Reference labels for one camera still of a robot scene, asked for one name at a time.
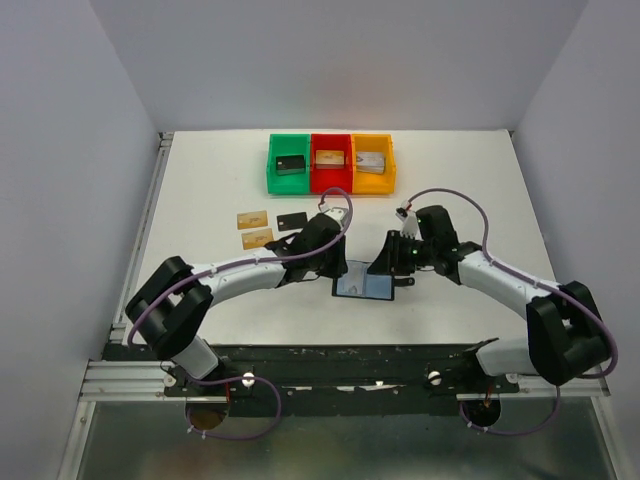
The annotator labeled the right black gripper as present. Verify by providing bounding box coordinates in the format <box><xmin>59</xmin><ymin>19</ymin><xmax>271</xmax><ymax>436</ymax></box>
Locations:
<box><xmin>366</xmin><ymin>229</ymin><xmax>436</xmax><ymax>276</ymax></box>

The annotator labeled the black leather card holder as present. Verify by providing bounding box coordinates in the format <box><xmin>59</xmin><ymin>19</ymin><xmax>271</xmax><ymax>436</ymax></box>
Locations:
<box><xmin>331</xmin><ymin>273</ymin><xmax>415</xmax><ymax>301</ymax></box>

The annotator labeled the black credit card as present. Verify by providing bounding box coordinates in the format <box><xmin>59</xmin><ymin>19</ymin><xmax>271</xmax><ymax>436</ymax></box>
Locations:
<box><xmin>276</xmin><ymin>212</ymin><xmax>308</xmax><ymax>232</ymax></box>

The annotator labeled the silver card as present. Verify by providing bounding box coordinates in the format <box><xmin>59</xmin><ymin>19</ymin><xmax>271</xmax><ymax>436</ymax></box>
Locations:
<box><xmin>335</xmin><ymin>260</ymin><xmax>369</xmax><ymax>297</ymax></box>
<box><xmin>355</xmin><ymin>151</ymin><xmax>386</xmax><ymax>175</ymax></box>

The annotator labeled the gold VIP card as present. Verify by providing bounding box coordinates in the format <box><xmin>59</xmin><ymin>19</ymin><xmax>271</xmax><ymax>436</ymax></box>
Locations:
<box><xmin>236</xmin><ymin>210</ymin><xmax>269</xmax><ymax>230</ymax></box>

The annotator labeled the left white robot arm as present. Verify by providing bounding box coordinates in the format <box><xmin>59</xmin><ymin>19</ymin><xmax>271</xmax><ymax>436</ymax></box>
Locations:
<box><xmin>125</xmin><ymin>207</ymin><xmax>350</xmax><ymax>395</ymax></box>

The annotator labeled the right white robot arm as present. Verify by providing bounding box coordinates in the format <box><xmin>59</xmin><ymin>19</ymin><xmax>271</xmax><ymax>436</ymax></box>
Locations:
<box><xmin>368</xmin><ymin>205</ymin><xmax>613</xmax><ymax>392</ymax></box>

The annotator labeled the black card in green bin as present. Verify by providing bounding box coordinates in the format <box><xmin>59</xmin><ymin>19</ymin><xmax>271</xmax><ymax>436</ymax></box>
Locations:
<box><xmin>275</xmin><ymin>155</ymin><xmax>307</xmax><ymax>176</ymax></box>

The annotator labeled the gold card in red bin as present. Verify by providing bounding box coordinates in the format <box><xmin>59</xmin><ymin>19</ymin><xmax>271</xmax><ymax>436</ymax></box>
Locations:
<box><xmin>315</xmin><ymin>150</ymin><xmax>345</xmax><ymax>169</ymax></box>

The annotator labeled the silver card in orange bin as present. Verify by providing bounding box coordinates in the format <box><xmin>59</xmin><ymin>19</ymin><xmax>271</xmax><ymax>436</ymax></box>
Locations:
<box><xmin>355</xmin><ymin>151</ymin><xmax>386</xmax><ymax>175</ymax></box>

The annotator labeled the green plastic bin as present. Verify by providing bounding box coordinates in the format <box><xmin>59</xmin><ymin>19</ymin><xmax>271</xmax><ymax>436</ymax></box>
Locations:
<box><xmin>266</xmin><ymin>134</ymin><xmax>311</xmax><ymax>195</ymax></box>

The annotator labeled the red plastic bin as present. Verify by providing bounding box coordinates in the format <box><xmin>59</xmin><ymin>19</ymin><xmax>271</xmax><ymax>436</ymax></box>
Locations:
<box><xmin>310</xmin><ymin>133</ymin><xmax>353</xmax><ymax>194</ymax></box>

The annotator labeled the orange plastic bin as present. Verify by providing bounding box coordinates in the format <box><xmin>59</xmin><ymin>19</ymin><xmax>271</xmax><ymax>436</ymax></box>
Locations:
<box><xmin>351</xmin><ymin>133</ymin><xmax>397</xmax><ymax>195</ymax></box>

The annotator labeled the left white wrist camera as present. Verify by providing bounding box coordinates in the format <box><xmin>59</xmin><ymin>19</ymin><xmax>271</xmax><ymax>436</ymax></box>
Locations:
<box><xmin>319</xmin><ymin>203</ymin><xmax>350</xmax><ymax>228</ymax></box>

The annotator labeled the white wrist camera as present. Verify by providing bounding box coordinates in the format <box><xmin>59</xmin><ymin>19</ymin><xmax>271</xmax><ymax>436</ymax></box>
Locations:
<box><xmin>396</xmin><ymin>202</ymin><xmax>419</xmax><ymax>239</ymax></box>
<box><xmin>319</xmin><ymin>203</ymin><xmax>350</xmax><ymax>228</ymax></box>

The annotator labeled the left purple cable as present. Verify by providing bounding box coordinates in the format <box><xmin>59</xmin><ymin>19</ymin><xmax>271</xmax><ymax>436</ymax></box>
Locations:
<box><xmin>127</xmin><ymin>187</ymin><xmax>354</xmax><ymax>441</ymax></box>

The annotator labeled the purple cable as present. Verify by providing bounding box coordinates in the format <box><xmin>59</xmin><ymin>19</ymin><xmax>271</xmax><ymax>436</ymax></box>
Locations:
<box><xmin>127</xmin><ymin>187</ymin><xmax>354</xmax><ymax>441</ymax></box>
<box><xmin>397</xmin><ymin>188</ymin><xmax>619</xmax><ymax>436</ymax></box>

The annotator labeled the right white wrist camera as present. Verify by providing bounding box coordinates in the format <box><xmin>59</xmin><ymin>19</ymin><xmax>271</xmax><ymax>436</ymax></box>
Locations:
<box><xmin>396</xmin><ymin>202</ymin><xmax>419</xmax><ymax>239</ymax></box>

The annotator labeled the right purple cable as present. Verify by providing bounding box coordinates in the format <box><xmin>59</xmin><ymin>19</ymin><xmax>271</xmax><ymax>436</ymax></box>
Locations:
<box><xmin>397</xmin><ymin>188</ymin><xmax>619</xmax><ymax>436</ymax></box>

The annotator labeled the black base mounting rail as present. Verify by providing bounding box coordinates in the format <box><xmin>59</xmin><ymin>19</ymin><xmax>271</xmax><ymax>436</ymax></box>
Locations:
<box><xmin>102</xmin><ymin>340</ymin><xmax>586</xmax><ymax>419</ymax></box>

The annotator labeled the aluminium frame rail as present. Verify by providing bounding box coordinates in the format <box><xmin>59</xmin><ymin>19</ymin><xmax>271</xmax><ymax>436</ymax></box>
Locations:
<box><xmin>57</xmin><ymin>131</ymin><xmax>175</xmax><ymax>479</ymax></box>

